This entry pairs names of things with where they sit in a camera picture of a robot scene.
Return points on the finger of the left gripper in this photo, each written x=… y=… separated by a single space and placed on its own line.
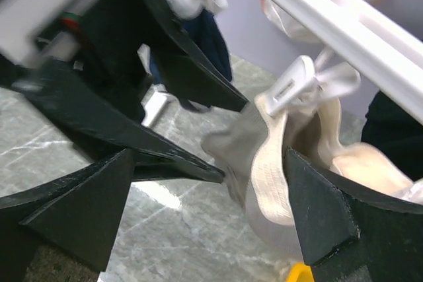
x=100 y=130
x=185 y=70

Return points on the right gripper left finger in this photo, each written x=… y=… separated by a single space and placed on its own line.
x=64 y=230

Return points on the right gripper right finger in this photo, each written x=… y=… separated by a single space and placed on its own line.
x=349 y=232

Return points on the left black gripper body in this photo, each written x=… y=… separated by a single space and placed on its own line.
x=109 y=39

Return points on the grey underwear beige waistband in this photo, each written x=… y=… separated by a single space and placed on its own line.
x=251 y=152

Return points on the white clip hanger frame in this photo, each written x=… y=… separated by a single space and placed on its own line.
x=360 y=41

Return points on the navy blue underwear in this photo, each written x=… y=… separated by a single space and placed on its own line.
x=197 y=18

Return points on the black underwear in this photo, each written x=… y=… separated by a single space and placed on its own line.
x=396 y=134

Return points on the grey white drying rack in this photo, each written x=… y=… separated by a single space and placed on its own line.
x=155 y=107

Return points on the yellow plastic tray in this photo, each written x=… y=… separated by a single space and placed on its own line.
x=300 y=273

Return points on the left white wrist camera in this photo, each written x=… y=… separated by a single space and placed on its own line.
x=19 y=20

